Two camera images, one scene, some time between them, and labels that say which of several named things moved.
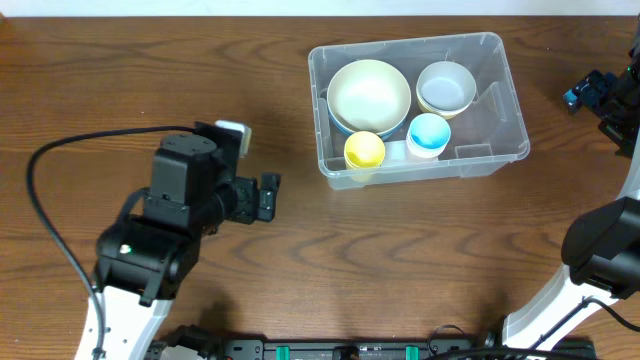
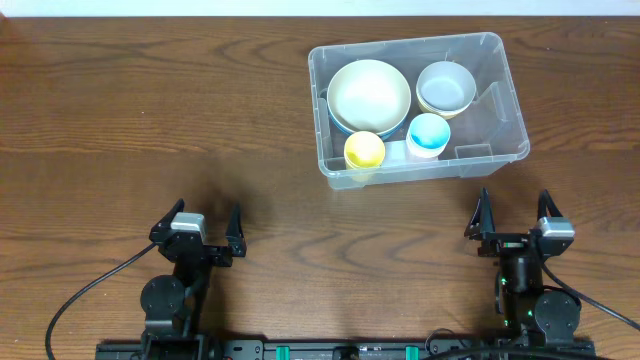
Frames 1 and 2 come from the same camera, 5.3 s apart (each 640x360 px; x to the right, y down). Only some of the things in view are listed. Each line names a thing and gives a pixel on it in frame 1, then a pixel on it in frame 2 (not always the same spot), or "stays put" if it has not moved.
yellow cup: (363, 150) stays put
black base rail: (375, 349) stays put
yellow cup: (362, 177) -> (364, 163)
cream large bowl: (369, 96) stays put
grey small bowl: (446, 89) stays put
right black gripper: (601, 93) -> (513, 244)
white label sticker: (395, 152) stays put
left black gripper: (249, 200) -> (201, 251)
